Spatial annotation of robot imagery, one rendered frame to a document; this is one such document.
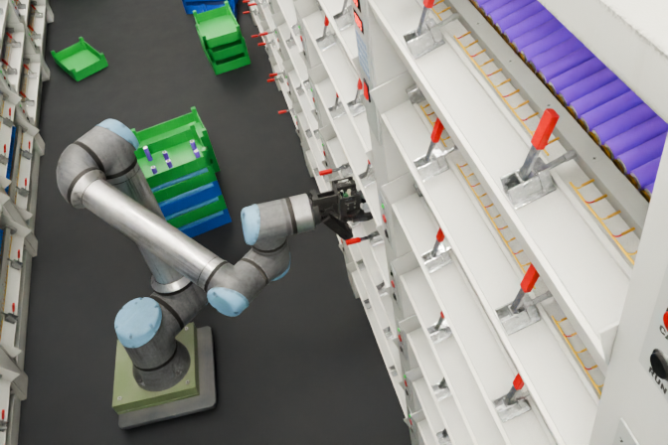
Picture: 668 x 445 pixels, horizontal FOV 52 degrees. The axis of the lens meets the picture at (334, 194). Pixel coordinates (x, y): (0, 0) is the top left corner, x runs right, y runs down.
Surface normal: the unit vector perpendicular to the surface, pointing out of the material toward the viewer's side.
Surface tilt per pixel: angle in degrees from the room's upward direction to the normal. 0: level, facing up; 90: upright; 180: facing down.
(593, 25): 90
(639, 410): 90
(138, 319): 3
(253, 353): 0
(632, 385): 90
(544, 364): 15
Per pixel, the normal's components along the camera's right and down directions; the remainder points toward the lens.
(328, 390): -0.14, -0.71
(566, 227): -0.39, -0.61
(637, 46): -0.96, 0.28
